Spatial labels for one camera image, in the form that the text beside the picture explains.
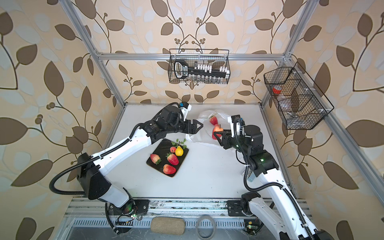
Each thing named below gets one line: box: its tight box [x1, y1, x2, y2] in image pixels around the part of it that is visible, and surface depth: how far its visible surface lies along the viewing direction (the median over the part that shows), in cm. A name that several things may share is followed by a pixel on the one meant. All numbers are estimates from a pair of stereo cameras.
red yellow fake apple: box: [163, 164, 177, 175], surface depth 85 cm
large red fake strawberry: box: [165, 152, 179, 166], surface depth 89 cm
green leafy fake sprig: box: [171, 138, 187, 149], surface depth 97 cm
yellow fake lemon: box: [175, 145, 184, 157], surface depth 92 cm
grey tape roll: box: [196, 215, 216, 240], surface depth 72 cm
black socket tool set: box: [174, 59, 231, 79], surface depth 84 cm
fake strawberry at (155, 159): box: [150, 153, 162, 165], surface depth 88 cm
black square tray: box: [146, 138, 173, 173], surface depth 90 cm
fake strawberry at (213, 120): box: [209, 116, 218, 126], surface depth 109 cm
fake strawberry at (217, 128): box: [212, 124, 224, 140], surface depth 70 cm
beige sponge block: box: [150, 216, 186, 236], surface depth 68 cm
